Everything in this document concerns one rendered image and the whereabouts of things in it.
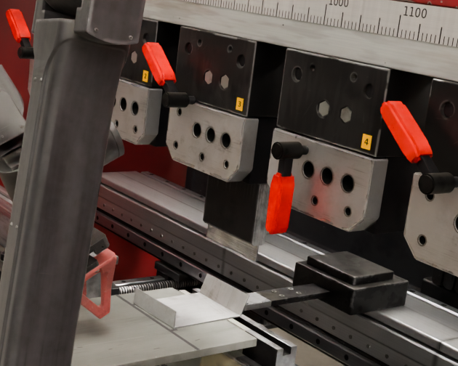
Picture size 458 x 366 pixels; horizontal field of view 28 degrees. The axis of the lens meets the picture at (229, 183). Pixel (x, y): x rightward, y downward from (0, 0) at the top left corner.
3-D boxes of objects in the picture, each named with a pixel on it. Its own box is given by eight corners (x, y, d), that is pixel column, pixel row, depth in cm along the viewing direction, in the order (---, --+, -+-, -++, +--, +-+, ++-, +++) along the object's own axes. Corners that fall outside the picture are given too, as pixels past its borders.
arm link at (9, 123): (-32, 120, 98) (-30, 97, 90) (60, 72, 102) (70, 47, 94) (26, 214, 98) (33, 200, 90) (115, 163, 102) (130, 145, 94)
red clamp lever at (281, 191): (259, 232, 94) (271, 139, 92) (288, 229, 97) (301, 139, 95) (270, 237, 93) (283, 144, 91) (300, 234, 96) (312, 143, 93)
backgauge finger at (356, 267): (206, 298, 122) (211, 263, 120) (345, 278, 137) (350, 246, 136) (264, 332, 112) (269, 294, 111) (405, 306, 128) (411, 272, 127)
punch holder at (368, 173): (263, 197, 100) (283, 46, 96) (320, 193, 105) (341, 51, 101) (360, 237, 89) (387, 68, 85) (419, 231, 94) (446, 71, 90)
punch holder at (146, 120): (87, 125, 130) (97, 8, 127) (137, 124, 136) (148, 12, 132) (142, 147, 119) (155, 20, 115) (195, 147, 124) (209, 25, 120)
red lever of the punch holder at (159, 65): (142, 38, 111) (171, 100, 106) (170, 40, 113) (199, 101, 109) (136, 49, 112) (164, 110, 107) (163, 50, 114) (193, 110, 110)
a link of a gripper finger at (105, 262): (107, 283, 107) (78, 218, 102) (139, 305, 101) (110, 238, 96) (59, 316, 104) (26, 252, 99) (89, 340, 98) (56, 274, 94)
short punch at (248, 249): (201, 237, 116) (209, 165, 113) (213, 236, 117) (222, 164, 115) (249, 262, 108) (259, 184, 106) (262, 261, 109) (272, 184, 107)
